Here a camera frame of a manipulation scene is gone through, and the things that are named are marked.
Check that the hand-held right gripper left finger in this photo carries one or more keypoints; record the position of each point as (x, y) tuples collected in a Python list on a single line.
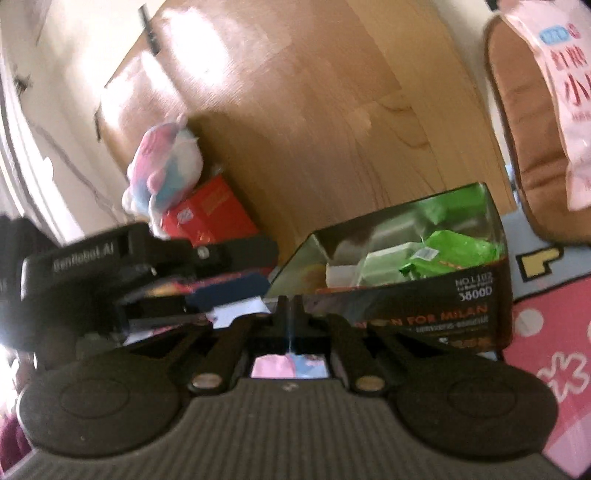
[(279, 323)]

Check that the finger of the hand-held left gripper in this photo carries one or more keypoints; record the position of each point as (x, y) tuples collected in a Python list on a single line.
[(157, 314), (226, 290)]

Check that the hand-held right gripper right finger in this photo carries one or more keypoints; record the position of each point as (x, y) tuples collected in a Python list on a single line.
[(302, 330)]

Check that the orange snack packet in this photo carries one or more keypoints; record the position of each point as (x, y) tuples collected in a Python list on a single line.
[(161, 289)]

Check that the pale green snack packet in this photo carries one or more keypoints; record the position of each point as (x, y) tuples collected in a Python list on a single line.
[(383, 263)]

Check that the black cardboard box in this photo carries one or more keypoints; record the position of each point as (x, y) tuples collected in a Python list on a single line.
[(415, 318)]

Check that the bright green snack packet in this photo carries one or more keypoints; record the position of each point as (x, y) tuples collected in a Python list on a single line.
[(452, 251)]

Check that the red gift box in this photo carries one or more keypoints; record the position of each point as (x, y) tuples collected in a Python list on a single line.
[(212, 207)]

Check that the pink and blue plush toy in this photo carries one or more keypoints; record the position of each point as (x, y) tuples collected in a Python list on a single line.
[(166, 161)]

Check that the wooden board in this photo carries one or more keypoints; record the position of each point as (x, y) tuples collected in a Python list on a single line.
[(300, 115)]

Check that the printed cartoon blanket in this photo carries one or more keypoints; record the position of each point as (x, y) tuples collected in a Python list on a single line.
[(554, 346)]

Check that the brown seat cushion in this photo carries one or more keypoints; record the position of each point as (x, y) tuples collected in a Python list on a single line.
[(526, 161)]

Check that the large pink snack bag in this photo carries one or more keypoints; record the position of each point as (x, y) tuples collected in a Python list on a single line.
[(563, 92)]

